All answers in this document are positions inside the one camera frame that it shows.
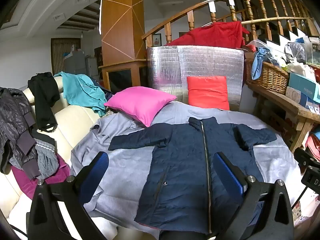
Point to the teal cardboard box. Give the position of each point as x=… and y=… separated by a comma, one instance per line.
x=302, y=83

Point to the framed picture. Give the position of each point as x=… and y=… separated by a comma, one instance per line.
x=156, y=40

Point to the wicker basket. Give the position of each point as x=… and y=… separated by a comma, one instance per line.
x=270, y=77

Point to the grey knit scarf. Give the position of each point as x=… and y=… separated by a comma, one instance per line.
x=47, y=160

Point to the pink pillow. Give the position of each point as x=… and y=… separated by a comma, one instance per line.
x=140, y=103

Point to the navy quilted jacket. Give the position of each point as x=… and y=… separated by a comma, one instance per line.
x=185, y=155

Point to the silver foil insulation mat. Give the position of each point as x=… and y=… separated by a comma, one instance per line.
x=165, y=67

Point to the magenta cloth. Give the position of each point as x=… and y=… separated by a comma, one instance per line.
x=25, y=182

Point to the cream sofa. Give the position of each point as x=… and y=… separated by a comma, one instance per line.
x=72, y=122

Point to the red folded cloths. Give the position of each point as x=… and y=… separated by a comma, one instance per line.
x=313, y=146

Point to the blue cloth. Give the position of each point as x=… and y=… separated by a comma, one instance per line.
x=260, y=60

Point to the red pillow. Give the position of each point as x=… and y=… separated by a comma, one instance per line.
x=207, y=92

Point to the wooden pillar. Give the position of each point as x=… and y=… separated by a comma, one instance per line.
x=120, y=30

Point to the teal shirt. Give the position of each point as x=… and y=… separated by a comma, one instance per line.
x=80, y=90

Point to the red garment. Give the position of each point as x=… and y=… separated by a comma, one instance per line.
x=212, y=35

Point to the grey blanket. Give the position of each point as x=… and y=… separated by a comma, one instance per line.
x=125, y=180

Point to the wooden stair railing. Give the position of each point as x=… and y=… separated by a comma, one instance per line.
x=250, y=5

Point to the grey refrigerator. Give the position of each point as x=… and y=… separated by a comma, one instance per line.
x=75, y=63

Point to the black pants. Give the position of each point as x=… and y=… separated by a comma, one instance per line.
x=43, y=92

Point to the white patterned box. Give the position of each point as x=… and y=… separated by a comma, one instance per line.
x=296, y=96

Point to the wooden table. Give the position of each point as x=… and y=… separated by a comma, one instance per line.
x=287, y=105

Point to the dark plastic bag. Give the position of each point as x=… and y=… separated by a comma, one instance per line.
x=296, y=51

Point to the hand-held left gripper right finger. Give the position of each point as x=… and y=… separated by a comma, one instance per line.
x=225, y=171

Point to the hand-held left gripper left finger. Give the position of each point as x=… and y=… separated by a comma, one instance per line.
x=101, y=166

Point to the black puffer jacket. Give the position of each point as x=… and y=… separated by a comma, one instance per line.
x=12, y=125

